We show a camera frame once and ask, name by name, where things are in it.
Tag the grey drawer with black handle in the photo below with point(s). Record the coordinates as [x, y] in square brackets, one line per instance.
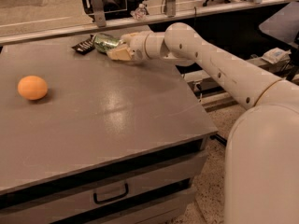
[150, 195]

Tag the small white box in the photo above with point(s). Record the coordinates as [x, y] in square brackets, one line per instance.
[275, 55]

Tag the black rxbar chocolate bar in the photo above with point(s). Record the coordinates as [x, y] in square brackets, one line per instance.
[85, 46]

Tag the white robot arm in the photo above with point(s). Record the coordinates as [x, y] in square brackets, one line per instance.
[261, 164]

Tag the black metal floor stand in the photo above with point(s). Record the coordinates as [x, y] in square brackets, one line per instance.
[219, 138]

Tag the orange fruit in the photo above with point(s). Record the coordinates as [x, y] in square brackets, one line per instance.
[32, 87]

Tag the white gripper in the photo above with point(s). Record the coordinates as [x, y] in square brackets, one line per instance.
[137, 45]

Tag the clear plastic bottle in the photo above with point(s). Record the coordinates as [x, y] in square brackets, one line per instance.
[140, 13]

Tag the green soda can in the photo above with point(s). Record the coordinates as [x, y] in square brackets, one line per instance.
[103, 42]

